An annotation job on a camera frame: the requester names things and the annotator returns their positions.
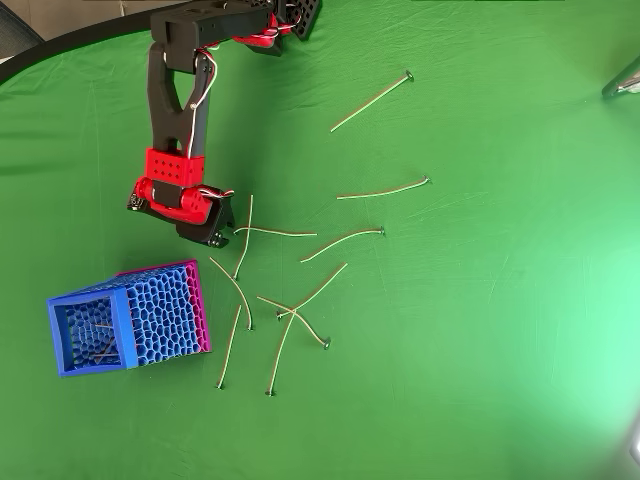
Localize blue and magenta mesh basket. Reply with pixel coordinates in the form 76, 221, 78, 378
45, 258, 212, 379

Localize green table cloth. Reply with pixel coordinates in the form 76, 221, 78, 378
0, 0, 640, 480

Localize dark office chair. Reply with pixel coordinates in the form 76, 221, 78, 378
0, 5, 47, 60

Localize silver metal pole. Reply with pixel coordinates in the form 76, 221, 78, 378
599, 53, 640, 99

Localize white red gripper cable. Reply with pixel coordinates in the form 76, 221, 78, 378
195, 183, 236, 200

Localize white forearm cable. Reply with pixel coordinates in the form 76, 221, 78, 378
187, 49, 220, 157

